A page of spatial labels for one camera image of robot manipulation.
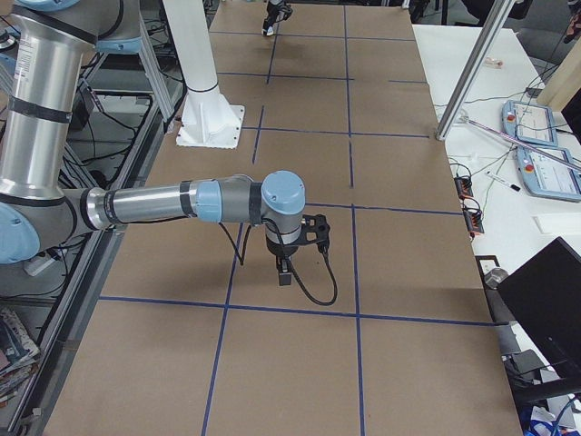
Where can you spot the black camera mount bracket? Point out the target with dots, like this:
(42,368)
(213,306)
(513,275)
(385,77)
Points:
(315,230)

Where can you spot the black laptop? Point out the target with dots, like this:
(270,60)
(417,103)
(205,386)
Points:
(543,295)

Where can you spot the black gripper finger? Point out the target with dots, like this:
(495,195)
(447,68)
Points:
(284,271)

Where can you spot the teach pendant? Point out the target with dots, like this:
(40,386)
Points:
(529,123)
(546,178)

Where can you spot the black marker pen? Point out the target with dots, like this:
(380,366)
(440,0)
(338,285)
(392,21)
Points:
(504,182)

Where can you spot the silver metal cylinder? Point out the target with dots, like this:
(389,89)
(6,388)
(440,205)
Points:
(494,277)

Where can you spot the aluminium frame post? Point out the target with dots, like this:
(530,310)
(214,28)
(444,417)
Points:
(497,17)

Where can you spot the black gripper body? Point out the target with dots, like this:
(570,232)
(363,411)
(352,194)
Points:
(280,249)

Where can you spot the upper teach pendant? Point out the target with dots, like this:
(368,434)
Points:
(529,123)

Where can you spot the orange black connector lower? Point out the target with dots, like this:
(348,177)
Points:
(474,220)

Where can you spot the orange black connector upper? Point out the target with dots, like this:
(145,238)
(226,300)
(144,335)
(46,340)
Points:
(464,187)

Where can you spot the orange black connector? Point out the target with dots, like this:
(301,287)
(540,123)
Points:
(474,220)
(464,187)

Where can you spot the lower teach pendant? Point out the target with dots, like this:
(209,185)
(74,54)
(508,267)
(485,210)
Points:
(546,178)

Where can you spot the brown paper table cover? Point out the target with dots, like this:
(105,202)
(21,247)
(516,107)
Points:
(185,341)

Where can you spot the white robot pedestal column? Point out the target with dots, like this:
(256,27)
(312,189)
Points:
(208,119)

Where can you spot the stack of magazines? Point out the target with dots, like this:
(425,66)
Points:
(19,354)

